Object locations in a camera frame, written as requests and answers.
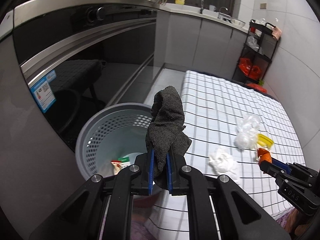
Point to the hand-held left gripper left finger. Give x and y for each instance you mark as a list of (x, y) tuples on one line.
[(150, 170)]

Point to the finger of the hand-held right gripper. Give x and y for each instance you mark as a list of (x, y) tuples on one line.
[(271, 171), (281, 165)]

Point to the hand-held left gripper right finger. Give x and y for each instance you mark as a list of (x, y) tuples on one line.
[(169, 177)]

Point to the orange peel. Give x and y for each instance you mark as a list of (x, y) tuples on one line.
[(265, 155)]

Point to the green white carton box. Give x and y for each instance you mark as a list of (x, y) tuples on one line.
[(124, 160)]

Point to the brown white wrapper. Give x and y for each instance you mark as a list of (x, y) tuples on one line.
[(115, 167)]

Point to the white tissue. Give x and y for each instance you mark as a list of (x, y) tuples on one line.
[(222, 162)]

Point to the black cloth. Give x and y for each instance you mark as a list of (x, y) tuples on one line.
[(167, 120)]

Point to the grey perforated plastic basket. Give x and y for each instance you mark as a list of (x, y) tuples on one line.
[(90, 135)]

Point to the yellow plastic piece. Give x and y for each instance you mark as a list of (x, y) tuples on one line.
[(265, 140)]

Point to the purple patterned cloth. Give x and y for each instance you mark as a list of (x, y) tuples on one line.
[(285, 222)]

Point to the clear plastic bag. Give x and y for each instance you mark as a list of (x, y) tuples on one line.
[(246, 130)]

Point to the red plastic bag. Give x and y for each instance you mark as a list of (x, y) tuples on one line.
[(257, 88), (247, 66)]

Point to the black white checked tablecloth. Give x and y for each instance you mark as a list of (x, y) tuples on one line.
[(212, 105)]

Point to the black metal trolley shelf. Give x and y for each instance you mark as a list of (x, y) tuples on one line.
[(271, 52)]

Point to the clear crumpled bag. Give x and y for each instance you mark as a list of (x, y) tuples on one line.
[(253, 42)]

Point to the pink checked cloth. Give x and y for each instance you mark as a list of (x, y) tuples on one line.
[(276, 33)]

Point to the blue energy label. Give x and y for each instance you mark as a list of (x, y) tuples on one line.
[(42, 92)]

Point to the grey base cabinets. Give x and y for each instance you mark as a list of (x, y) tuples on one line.
[(195, 42)]

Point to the black built-in oven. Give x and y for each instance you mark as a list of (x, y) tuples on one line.
[(75, 50)]

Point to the steel bowl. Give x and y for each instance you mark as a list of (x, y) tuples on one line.
[(238, 22)]

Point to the black oven knob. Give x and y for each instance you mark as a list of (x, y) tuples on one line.
[(96, 13)]

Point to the steel faucet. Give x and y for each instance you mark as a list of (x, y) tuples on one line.
[(223, 9), (201, 3)]

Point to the white cup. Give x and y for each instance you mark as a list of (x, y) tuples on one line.
[(212, 8)]

